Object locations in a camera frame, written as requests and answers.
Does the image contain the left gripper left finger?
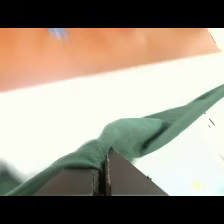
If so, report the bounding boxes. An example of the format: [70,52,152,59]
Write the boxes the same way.
[34,167,101,197]

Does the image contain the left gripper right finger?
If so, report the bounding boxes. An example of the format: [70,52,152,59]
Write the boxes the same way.
[104,147,169,197]

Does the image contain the dark green garment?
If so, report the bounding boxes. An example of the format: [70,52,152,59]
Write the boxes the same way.
[0,83,224,197]

